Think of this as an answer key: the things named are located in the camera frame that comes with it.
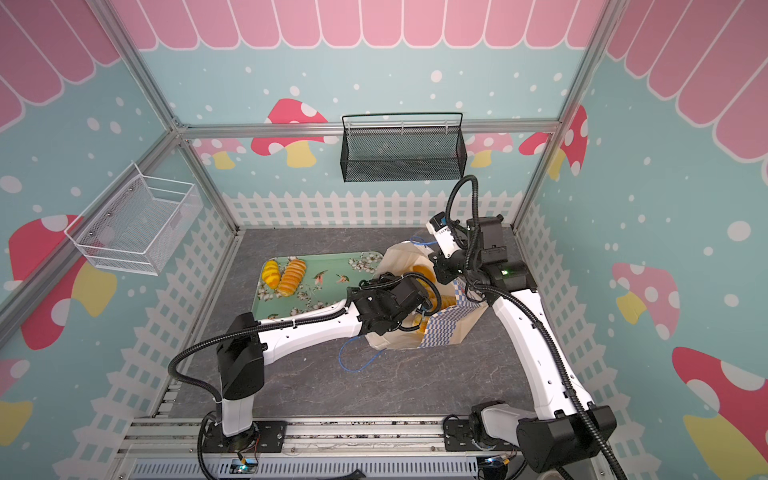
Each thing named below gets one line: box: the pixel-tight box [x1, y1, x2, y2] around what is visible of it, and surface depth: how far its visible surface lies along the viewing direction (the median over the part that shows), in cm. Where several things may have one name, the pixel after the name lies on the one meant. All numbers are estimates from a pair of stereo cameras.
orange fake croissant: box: [278, 259, 307, 297], surface depth 104 cm
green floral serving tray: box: [251, 252, 384, 320], surface depth 105 cm
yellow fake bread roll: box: [262, 260, 281, 289], surface depth 104 cm
